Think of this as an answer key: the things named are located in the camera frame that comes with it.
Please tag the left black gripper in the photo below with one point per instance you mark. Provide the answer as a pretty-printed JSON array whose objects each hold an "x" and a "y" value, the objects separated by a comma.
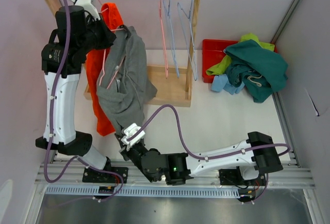
[{"x": 108, "y": 36}]

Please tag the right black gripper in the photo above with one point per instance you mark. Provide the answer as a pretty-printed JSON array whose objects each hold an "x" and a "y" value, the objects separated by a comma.
[{"x": 126, "y": 154}]

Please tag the orange shorts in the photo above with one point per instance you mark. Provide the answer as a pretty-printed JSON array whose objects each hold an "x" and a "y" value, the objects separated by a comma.
[{"x": 94, "y": 65}]

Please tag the grey shorts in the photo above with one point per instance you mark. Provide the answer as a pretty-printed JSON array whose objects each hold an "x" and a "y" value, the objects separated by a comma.
[{"x": 123, "y": 103}]

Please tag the blue wire hanger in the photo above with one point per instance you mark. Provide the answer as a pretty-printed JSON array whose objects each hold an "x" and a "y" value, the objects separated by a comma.
[
  {"x": 188, "y": 41},
  {"x": 167, "y": 11}
]

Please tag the light blue shorts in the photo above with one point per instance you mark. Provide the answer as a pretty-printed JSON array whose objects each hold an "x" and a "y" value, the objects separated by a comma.
[{"x": 221, "y": 82}]

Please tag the lime green shorts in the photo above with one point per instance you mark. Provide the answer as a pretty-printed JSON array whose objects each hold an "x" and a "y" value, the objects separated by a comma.
[{"x": 219, "y": 66}]

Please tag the teal shorts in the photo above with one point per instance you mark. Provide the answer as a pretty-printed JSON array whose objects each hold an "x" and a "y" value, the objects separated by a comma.
[{"x": 262, "y": 71}]

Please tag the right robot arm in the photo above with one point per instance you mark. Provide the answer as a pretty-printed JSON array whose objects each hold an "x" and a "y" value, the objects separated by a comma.
[{"x": 254, "y": 156}]

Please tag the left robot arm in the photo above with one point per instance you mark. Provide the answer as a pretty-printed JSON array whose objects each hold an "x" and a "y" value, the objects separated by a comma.
[{"x": 79, "y": 31}]

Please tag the wooden clothes rack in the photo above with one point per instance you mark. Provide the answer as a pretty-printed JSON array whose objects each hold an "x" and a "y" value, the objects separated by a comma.
[{"x": 175, "y": 91}]

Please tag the red plastic bin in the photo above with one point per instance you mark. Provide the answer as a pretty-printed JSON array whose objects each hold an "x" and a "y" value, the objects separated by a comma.
[{"x": 250, "y": 62}]

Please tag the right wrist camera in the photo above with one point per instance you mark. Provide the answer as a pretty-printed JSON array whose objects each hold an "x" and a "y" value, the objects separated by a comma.
[{"x": 132, "y": 135}]

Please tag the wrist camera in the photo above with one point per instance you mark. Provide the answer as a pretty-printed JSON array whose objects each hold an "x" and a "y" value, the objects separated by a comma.
[
  {"x": 132, "y": 135},
  {"x": 89, "y": 6}
]

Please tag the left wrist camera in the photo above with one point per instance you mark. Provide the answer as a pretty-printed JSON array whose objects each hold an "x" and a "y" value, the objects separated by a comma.
[{"x": 89, "y": 6}]

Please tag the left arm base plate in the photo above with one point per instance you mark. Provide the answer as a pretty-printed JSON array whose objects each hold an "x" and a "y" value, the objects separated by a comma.
[{"x": 92, "y": 176}]

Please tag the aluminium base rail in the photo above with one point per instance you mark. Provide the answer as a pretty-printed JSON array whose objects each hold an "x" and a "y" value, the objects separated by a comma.
[{"x": 71, "y": 171}]

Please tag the white slotted cable duct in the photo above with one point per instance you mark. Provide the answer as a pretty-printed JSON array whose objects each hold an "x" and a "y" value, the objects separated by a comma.
[{"x": 145, "y": 191}]

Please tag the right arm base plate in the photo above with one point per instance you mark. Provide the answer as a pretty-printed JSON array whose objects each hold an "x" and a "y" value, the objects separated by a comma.
[{"x": 233, "y": 177}]

